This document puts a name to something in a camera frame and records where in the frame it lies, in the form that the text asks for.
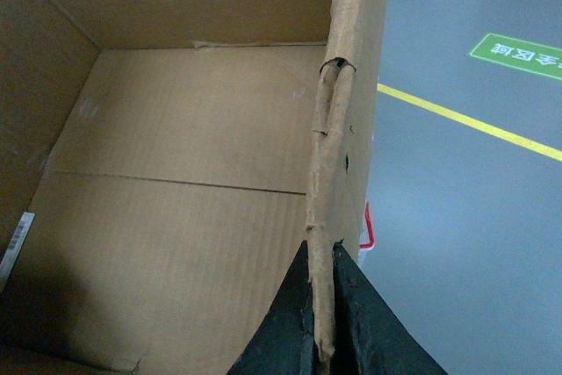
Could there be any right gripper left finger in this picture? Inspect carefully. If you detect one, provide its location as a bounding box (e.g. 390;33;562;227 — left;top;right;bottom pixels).
228;242;315;374

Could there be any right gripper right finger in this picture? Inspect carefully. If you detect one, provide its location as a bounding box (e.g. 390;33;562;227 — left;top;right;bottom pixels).
331;243;446;374

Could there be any brown cardboard box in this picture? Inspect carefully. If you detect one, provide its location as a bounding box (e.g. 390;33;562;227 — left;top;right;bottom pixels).
1;0;386;374

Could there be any green floor sign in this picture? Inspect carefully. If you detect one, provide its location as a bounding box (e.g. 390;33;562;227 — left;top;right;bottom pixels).
469;32;561;81

